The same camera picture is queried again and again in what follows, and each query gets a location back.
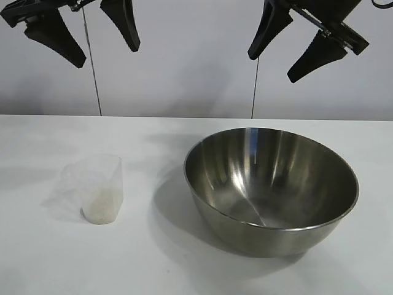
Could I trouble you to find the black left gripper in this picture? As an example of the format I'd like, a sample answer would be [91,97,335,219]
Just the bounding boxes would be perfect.
[0,0,141,68]

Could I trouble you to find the white rice grains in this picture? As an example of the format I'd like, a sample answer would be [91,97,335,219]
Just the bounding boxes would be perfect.
[81,187,119,225]

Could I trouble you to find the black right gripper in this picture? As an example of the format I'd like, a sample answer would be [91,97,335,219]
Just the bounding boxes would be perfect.
[247,0,369,83]

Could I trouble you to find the clear plastic measuring cup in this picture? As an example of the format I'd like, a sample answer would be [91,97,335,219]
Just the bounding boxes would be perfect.
[61,152,123,225]

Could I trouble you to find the stainless steel mixing bowl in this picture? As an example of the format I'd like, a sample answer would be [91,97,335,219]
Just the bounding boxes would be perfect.
[183,127,360,258]

